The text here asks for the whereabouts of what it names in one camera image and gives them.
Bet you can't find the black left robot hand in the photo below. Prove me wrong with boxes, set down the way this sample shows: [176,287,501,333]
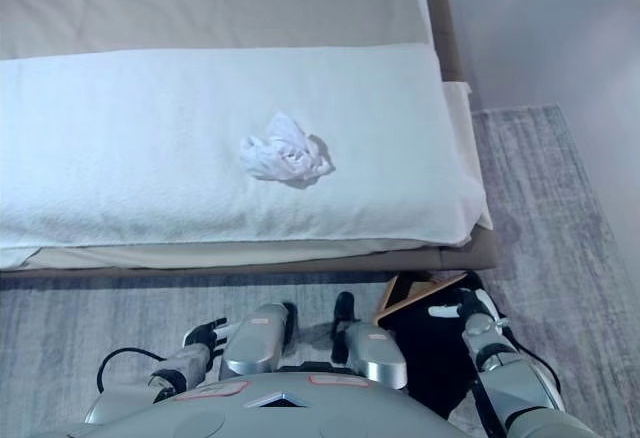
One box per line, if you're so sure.
[181,316,236,367]

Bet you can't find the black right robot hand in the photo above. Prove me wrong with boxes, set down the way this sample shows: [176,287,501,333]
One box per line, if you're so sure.
[427,285,502,333]

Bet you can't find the white clothes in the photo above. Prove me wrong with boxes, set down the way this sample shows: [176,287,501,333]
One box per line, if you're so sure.
[237,111,337,191]

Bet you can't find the wooden basket with black liner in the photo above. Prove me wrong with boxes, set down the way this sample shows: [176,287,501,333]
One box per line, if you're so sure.
[373,268,510,410]

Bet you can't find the cream bed sheet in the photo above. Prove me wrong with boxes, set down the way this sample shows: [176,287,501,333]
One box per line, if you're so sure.
[22,80,497,270]

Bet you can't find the silver robot torso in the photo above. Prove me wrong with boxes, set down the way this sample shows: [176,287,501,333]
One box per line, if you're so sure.
[59,361,464,438]

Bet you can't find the silver right robot leg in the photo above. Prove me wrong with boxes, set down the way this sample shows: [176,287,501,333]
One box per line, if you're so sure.
[331,291,410,392]

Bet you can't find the grey patterned rug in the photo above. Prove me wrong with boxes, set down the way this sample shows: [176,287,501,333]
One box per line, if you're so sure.
[0,102,640,438]

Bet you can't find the white fleece blanket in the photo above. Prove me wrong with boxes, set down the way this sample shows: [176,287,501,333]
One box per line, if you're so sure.
[0,42,490,270]

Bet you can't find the beige duvet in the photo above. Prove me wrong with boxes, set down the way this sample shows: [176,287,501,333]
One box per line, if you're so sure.
[0,0,432,63]

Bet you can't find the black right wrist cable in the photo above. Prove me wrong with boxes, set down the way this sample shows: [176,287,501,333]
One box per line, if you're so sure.
[498,321,562,385]

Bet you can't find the beige upholstered bed frame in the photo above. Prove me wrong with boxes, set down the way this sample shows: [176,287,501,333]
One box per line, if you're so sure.
[0,0,500,280]

